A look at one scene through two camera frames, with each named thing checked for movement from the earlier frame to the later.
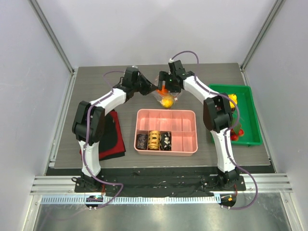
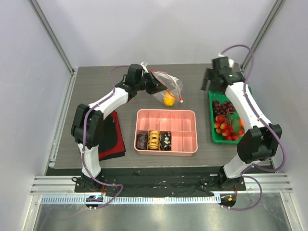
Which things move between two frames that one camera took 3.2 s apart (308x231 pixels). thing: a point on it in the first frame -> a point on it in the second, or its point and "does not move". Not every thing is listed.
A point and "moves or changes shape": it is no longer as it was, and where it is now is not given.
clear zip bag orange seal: (165, 97) moves or changes shape
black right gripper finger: (162, 77) -> (204, 84)
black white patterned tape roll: (165, 141) does not move
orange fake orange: (163, 91) moves or changes shape
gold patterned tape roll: (154, 143) does not move
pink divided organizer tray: (182, 124) does not move
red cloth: (111, 145) does not move
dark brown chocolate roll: (142, 141) does not move
